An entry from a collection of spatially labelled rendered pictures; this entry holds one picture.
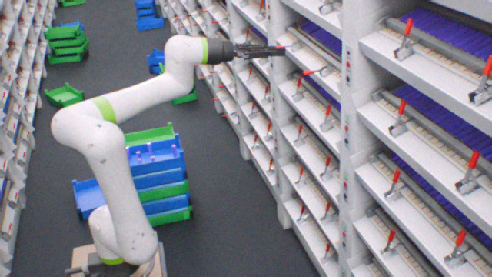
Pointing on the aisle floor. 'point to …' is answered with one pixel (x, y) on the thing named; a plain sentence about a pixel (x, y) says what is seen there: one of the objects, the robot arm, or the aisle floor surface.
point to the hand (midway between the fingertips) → (274, 51)
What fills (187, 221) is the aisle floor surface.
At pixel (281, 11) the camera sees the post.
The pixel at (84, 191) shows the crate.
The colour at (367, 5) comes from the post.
